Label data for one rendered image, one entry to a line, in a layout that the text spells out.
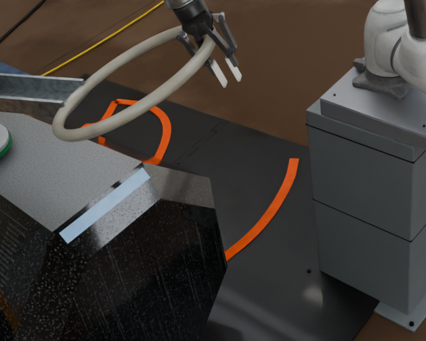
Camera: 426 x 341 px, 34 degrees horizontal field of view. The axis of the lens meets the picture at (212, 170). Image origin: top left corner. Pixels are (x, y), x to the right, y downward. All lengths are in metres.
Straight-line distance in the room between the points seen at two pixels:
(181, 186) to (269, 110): 1.60
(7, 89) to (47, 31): 3.00
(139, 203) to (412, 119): 0.85
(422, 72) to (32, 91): 1.11
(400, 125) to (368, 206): 0.39
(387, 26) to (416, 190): 0.53
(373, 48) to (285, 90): 1.76
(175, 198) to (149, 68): 2.25
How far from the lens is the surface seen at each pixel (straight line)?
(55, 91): 2.05
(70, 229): 1.97
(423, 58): 1.97
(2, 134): 2.32
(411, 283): 2.56
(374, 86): 2.24
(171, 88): 1.57
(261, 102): 3.80
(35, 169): 2.21
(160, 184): 2.11
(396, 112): 2.16
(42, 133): 2.36
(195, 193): 2.24
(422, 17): 1.91
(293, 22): 4.55
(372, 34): 2.14
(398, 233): 2.39
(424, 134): 2.08
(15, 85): 2.13
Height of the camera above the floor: 2.11
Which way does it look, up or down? 39 degrees down
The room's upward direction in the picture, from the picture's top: 12 degrees counter-clockwise
